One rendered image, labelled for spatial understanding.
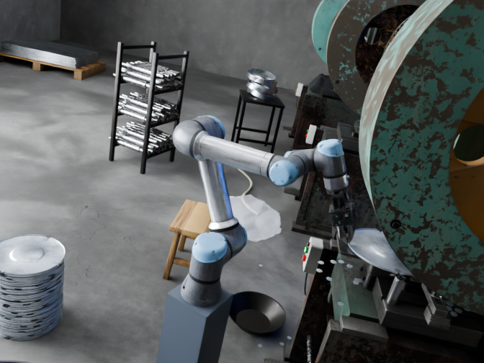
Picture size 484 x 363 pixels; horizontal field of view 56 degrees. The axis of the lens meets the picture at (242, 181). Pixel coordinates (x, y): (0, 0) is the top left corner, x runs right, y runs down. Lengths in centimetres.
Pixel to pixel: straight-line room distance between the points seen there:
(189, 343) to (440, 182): 110
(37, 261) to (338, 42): 191
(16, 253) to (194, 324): 82
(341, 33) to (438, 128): 179
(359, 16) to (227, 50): 555
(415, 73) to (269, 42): 713
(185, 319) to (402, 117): 108
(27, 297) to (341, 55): 200
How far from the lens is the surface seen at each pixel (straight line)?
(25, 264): 203
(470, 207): 115
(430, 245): 109
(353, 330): 146
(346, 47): 273
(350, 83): 276
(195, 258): 159
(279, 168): 133
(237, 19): 805
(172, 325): 176
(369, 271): 161
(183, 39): 824
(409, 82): 95
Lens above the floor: 151
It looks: 23 degrees down
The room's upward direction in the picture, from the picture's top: 12 degrees clockwise
